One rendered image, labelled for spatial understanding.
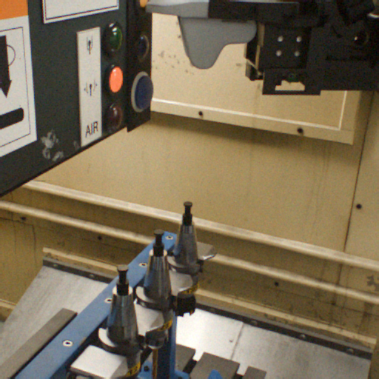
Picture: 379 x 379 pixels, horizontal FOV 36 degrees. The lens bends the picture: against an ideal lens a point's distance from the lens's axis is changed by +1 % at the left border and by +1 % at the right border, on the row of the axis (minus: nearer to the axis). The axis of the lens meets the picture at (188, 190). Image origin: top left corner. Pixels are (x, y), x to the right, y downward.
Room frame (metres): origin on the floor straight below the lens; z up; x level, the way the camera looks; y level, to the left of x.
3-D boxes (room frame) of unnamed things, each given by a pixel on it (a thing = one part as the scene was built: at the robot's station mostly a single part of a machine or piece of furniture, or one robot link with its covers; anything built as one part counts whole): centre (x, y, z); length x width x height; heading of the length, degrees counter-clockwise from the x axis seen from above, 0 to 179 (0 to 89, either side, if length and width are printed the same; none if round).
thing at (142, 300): (0.76, 0.04, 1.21); 0.06 x 0.06 x 0.03
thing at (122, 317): (0.65, 0.08, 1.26); 0.04 x 0.04 x 0.07
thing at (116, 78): (0.47, 0.06, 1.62); 0.02 x 0.01 x 0.02; 159
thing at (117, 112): (0.47, 0.06, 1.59); 0.02 x 0.01 x 0.02; 159
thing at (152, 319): (0.71, 0.06, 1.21); 0.07 x 0.05 x 0.01; 69
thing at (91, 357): (0.60, 0.10, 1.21); 0.07 x 0.05 x 0.01; 69
